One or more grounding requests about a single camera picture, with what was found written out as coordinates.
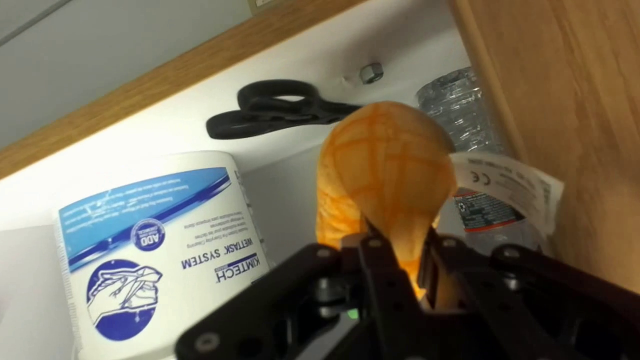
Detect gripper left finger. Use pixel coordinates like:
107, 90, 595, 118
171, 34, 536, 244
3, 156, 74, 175
174, 220, 431, 360

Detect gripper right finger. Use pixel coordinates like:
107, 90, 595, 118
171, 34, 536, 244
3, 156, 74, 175
419, 229, 640, 360

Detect orange plush fruit toy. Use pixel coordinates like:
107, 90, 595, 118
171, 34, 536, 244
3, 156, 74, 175
315, 101, 458, 311

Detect wooden cabinet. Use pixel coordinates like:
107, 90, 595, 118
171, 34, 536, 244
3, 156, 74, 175
0, 0, 640, 296

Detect clear plastic bottle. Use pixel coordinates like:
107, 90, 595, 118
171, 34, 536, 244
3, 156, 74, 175
416, 67, 566, 256

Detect black scissors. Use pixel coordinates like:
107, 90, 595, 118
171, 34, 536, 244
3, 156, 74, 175
206, 80, 363, 140

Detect silver hex nut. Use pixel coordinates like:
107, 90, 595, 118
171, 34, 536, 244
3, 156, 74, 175
360, 62, 385, 85

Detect white wipes tub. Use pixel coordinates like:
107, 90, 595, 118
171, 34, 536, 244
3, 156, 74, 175
54, 151, 273, 360

